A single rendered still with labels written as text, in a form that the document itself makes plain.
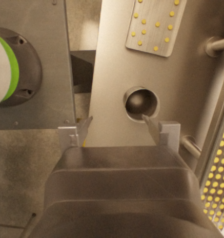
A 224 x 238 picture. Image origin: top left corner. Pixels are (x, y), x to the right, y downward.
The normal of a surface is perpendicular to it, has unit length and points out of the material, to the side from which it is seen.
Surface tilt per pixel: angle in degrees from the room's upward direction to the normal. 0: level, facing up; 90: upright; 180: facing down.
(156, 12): 0
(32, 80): 66
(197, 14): 0
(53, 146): 0
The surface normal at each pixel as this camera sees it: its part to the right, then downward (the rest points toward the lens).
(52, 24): -0.01, 0.26
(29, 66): 0.93, 0.05
